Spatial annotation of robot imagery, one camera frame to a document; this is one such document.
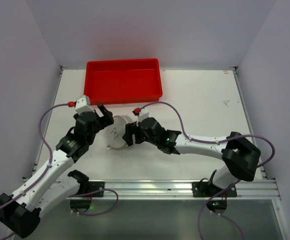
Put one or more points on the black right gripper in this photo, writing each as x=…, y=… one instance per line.
x=132, y=133

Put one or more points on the aluminium mounting rail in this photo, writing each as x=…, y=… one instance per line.
x=182, y=190

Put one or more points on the red plastic bin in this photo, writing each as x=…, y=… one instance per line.
x=124, y=81

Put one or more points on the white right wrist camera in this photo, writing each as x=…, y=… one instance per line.
x=141, y=113

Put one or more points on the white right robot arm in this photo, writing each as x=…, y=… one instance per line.
x=240, y=156

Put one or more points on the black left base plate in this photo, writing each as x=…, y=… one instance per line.
x=90, y=186

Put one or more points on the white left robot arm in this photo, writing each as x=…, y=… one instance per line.
x=22, y=210

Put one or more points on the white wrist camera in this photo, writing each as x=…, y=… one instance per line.
x=81, y=105
x=141, y=113

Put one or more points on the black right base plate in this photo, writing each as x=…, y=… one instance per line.
x=202, y=189

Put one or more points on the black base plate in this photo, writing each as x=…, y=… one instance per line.
x=202, y=189
x=90, y=186

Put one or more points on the white mesh laundry bag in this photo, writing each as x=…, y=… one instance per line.
x=114, y=133

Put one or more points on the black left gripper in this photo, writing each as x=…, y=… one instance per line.
x=105, y=120

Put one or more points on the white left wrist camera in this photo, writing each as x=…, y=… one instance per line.
x=81, y=105

